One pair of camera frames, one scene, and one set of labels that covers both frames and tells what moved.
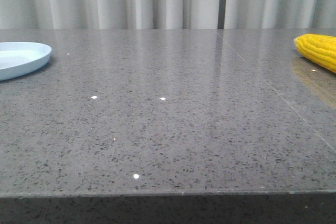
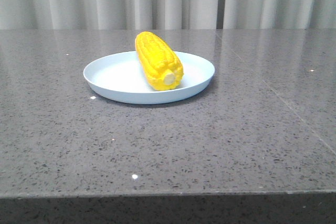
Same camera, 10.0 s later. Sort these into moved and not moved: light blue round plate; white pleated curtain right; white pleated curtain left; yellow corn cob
Moved: light blue round plate; yellow corn cob
Not moved: white pleated curtain right; white pleated curtain left
